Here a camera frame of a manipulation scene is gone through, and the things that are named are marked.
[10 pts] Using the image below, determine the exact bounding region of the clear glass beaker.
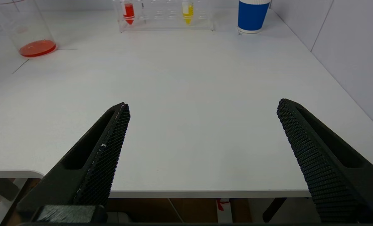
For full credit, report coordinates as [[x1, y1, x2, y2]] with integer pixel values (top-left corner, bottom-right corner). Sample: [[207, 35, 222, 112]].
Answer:
[[0, 0, 58, 58]]

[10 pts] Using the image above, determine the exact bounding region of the test tube with red pigment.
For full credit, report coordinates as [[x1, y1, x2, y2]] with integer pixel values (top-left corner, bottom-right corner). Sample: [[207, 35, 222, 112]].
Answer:
[[122, 0, 135, 25]]

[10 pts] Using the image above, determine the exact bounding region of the test tube with yellow pigment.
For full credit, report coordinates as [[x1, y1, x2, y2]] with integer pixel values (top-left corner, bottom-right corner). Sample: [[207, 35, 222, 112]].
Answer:
[[182, 0, 194, 25]]

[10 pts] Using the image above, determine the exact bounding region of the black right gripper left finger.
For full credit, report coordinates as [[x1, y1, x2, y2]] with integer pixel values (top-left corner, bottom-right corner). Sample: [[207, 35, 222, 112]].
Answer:
[[16, 102, 131, 222]]

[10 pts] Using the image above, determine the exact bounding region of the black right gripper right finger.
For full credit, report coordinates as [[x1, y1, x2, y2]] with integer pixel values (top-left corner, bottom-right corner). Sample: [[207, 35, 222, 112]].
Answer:
[[276, 98, 373, 224]]

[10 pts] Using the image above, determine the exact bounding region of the clear acrylic test tube rack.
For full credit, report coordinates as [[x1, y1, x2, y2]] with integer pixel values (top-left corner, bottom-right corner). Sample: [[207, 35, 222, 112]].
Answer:
[[112, 0, 215, 33]]

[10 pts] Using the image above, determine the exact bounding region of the blue and white paper cup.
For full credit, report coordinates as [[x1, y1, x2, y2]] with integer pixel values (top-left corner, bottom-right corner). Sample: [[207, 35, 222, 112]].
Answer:
[[237, 0, 272, 34]]

